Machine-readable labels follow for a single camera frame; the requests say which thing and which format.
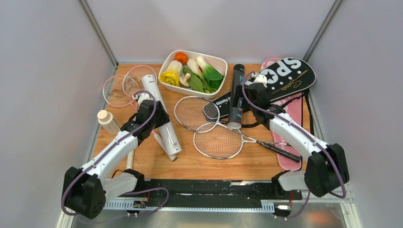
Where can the white racket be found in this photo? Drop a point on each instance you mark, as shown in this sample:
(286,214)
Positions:
(219,142)
(193,112)

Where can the black shuttlecock tube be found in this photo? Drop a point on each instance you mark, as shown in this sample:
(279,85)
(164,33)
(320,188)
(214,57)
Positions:
(235,112)

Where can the white shuttlecock tube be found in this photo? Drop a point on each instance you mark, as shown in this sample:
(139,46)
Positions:
(164,124)

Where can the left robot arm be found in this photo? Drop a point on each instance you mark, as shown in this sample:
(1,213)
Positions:
(87,189)

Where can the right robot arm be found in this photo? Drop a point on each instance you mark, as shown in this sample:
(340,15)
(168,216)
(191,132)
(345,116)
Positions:
(326,171)

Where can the toy green leaf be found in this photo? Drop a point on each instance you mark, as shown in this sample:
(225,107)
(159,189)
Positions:
(195,83)

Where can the toy bok choy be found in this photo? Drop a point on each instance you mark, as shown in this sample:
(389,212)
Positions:
(210,76)

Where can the toy mushroom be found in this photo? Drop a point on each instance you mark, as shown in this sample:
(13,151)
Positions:
(184,80)

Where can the toy napa cabbage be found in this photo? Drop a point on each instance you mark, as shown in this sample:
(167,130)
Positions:
(172,73)

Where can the toy pumpkin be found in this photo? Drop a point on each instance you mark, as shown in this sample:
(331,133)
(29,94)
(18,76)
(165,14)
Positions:
(181,57)

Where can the white vegetable tray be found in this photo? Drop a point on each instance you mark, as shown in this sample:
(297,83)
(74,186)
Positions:
(218,63)

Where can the pink racket front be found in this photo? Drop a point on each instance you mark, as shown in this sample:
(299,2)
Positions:
(114,95)

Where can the pink racket bag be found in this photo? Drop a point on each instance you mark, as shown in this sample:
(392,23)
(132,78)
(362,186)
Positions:
(293,107)

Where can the black racket bag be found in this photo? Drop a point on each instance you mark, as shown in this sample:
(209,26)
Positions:
(286,77)

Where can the small white bottle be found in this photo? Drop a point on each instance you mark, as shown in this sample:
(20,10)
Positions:
(108,122)

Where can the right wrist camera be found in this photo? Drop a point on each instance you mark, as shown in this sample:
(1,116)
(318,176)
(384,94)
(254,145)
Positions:
(261,80)

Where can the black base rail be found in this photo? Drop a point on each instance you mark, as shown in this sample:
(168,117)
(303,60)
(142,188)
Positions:
(255,196)

